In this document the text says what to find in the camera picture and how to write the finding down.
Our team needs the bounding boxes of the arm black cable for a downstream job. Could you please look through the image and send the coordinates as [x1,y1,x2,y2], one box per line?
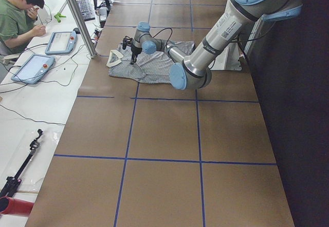
[150,27,173,48]

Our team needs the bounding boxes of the person in green shirt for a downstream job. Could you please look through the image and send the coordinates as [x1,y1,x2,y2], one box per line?
[1,0,46,55]

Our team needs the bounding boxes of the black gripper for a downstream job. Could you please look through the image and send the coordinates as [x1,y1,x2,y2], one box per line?
[130,44,141,65]

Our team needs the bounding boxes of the black keyboard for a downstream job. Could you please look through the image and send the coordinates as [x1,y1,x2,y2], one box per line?
[77,0,95,21]

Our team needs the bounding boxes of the blue white striped polo shirt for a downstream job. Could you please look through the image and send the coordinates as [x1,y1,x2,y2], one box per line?
[106,41,196,85]

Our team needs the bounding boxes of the teach pendant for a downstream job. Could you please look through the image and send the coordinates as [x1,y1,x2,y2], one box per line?
[11,54,55,84]
[45,31,77,55]

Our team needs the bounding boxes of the teach pendant far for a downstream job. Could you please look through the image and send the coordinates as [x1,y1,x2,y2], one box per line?
[45,31,77,55]

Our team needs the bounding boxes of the green clamp tool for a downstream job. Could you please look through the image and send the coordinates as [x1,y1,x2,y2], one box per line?
[53,12,66,23]

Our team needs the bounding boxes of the red cylinder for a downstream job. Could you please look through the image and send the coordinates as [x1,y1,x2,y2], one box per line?
[1,196,34,217]

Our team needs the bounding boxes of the aluminium frame post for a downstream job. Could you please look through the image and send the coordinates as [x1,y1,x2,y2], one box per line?
[66,0,97,59]

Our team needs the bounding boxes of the teach pendant near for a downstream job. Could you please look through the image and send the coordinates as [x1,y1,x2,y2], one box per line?
[11,54,55,84]

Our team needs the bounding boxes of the black tripod stick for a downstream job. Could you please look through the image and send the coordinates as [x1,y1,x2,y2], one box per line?
[1,129,43,198]

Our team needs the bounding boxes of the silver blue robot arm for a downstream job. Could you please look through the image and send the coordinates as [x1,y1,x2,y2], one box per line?
[129,0,302,90]

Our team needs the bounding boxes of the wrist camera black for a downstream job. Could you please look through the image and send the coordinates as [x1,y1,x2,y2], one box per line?
[122,35,133,50]

